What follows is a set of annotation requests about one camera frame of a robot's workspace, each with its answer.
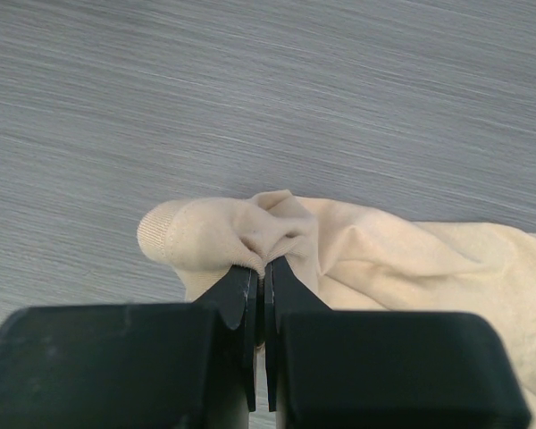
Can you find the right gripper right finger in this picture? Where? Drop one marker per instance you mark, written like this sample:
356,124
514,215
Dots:
382,369

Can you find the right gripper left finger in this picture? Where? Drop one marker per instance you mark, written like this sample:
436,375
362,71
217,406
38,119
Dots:
168,365

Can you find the beige t shirt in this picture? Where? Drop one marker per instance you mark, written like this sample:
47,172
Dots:
357,257

